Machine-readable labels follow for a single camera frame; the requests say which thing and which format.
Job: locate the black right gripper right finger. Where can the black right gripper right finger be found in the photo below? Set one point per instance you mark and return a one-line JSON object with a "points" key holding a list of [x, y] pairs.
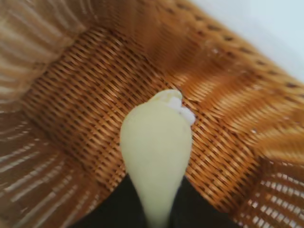
{"points": [[197, 211]]}

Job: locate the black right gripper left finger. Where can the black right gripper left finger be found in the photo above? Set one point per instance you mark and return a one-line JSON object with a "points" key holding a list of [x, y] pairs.
{"points": [[116, 209]]}

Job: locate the pale yellow egg yolk pastry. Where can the pale yellow egg yolk pastry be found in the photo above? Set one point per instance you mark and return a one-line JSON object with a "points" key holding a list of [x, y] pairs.
{"points": [[155, 147]]}

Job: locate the brown woven wicker basket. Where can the brown woven wicker basket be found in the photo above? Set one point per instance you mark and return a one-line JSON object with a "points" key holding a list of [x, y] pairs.
{"points": [[95, 95]]}

